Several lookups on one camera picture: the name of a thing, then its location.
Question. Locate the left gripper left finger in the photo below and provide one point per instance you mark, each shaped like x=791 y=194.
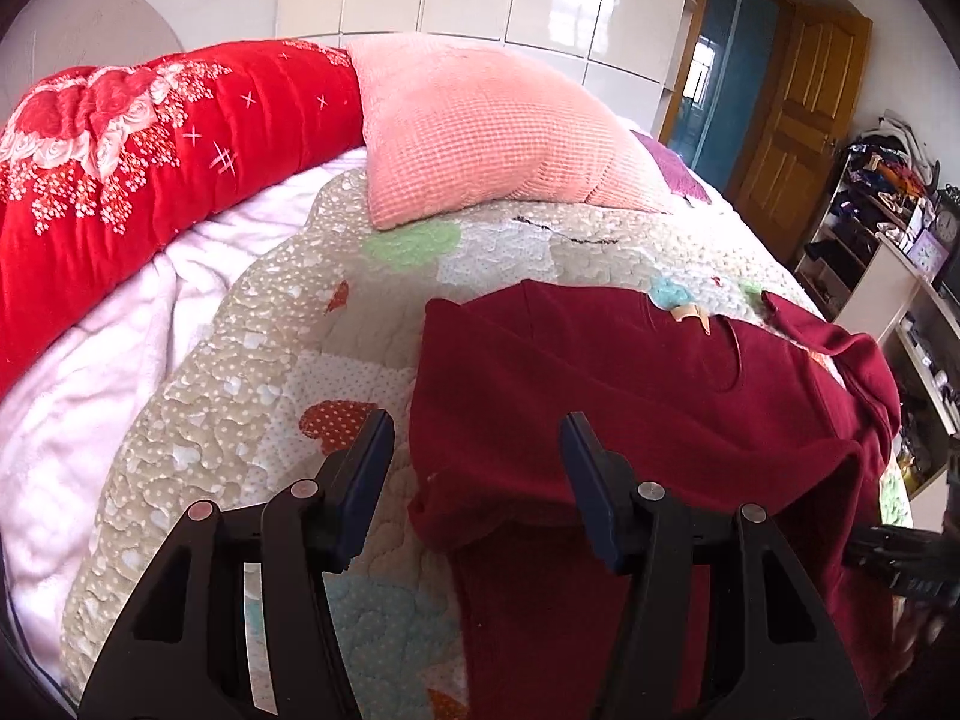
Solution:
x=178 y=648

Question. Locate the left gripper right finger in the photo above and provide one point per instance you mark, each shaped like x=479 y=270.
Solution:
x=771 y=648

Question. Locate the dark red sweater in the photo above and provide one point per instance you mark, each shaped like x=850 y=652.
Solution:
x=797 y=416

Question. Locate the white shelf unit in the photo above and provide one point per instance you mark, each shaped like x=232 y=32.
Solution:
x=917 y=331

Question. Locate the pale pink bedsheet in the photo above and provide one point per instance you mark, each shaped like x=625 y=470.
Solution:
x=64 y=421

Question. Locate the round clock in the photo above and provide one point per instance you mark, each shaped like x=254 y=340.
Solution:
x=946 y=227

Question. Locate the patchwork quilted bedspread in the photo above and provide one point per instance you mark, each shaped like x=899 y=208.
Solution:
x=326 y=327

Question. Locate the purple cloth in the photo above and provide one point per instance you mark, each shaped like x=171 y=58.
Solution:
x=676 y=175

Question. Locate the wooden door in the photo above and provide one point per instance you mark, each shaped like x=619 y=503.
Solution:
x=810 y=115

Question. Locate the red floral comforter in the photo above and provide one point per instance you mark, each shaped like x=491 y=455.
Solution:
x=102 y=167

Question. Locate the pink waffle pillow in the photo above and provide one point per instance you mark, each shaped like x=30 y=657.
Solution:
x=448 y=126

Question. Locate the round white headboard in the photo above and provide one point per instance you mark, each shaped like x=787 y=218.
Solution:
x=51 y=35

